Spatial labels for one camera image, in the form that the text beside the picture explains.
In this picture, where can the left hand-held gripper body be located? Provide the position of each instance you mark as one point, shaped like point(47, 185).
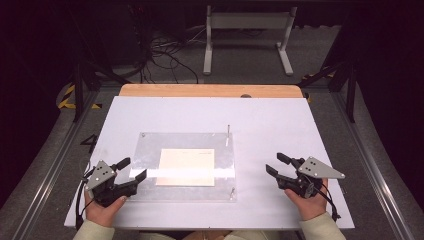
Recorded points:
point(100, 176)

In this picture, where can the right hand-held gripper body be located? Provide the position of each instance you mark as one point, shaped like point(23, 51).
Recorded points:
point(308, 173)

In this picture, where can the silver metal pin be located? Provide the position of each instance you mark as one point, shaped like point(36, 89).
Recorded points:
point(228, 130)
point(232, 192)

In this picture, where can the clear acrylic frame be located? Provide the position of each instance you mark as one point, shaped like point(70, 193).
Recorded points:
point(186, 140)

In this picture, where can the person's right hand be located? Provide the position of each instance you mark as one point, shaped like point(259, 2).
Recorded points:
point(310, 206)

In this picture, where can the person's left hand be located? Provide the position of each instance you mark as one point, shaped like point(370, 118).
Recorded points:
point(104, 215)

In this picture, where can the white board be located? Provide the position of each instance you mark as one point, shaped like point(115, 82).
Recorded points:
point(266, 116)

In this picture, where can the cream paper card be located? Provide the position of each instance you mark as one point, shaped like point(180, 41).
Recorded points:
point(186, 165)

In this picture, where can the black tripod stand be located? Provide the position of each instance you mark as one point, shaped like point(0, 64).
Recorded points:
point(350, 93)
point(78, 90)

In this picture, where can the yellow black floor tape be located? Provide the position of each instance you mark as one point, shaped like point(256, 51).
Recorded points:
point(68, 93)
point(328, 74)

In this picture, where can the person's lap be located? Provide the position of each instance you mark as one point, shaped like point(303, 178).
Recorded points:
point(206, 235)

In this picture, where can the wooden table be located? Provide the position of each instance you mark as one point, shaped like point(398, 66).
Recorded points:
point(210, 90)

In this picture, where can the grey metal stand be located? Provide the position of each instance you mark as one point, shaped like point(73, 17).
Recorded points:
point(208, 50)

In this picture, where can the metal floor rail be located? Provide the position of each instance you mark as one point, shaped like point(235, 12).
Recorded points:
point(373, 166)
point(50, 173)

